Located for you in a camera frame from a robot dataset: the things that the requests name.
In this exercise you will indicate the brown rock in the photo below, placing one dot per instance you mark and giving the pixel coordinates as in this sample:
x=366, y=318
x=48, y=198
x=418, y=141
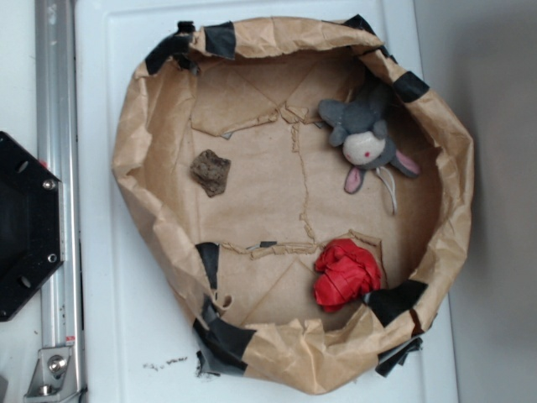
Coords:
x=211, y=172

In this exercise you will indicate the brown paper bag tray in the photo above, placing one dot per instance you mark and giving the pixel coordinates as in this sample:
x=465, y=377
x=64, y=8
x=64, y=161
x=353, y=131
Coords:
x=242, y=264

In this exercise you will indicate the crumpled red tape ball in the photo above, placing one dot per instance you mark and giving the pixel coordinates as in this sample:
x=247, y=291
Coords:
x=348, y=272

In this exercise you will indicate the grey plush bunny toy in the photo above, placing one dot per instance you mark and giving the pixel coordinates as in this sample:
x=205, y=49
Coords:
x=360, y=128

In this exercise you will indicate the aluminium extrusion rail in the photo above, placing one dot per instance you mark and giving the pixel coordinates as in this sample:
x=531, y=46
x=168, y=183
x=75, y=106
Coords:
x=61, y=294

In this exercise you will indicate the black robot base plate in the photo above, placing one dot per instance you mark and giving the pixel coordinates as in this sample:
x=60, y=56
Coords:
x=31, y=248

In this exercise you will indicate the metal corner bracket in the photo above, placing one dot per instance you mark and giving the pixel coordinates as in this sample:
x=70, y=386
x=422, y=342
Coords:
x=54, y=377

